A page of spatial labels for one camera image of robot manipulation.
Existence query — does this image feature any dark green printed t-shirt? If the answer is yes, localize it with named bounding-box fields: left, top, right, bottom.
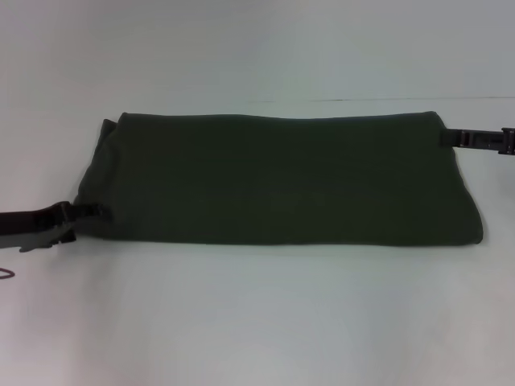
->
left=73, top=110, right=484, bottom=248

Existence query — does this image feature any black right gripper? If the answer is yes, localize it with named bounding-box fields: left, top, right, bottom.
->
left=438, top=125, right=515, bottom=156

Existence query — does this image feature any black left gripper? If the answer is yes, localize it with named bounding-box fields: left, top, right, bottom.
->
left=0, top=200, right=110, bottom=254

